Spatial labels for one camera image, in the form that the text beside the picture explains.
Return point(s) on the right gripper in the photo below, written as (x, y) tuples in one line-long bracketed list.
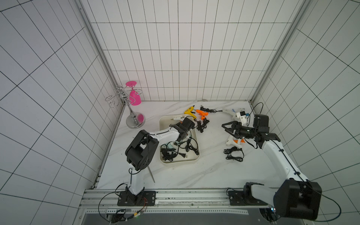
[(236, 129)]

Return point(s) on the cream storage tray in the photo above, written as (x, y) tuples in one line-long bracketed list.
[(189, 149)]

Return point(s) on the white glue gun orange trigger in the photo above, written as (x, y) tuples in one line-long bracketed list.
[(179, 118)]

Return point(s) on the white Greeler glue gun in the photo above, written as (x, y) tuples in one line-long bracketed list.
[(240, 115)]

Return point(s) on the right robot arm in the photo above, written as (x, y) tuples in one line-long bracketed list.
[(297, 197)]

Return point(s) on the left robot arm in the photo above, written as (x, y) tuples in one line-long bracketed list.
[(143, 148)]

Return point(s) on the yellow glue gun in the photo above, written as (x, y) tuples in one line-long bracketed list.
[(190, 112)]

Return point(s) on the chrome cup rack stand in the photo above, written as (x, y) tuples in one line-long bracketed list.
[(121, 97)]

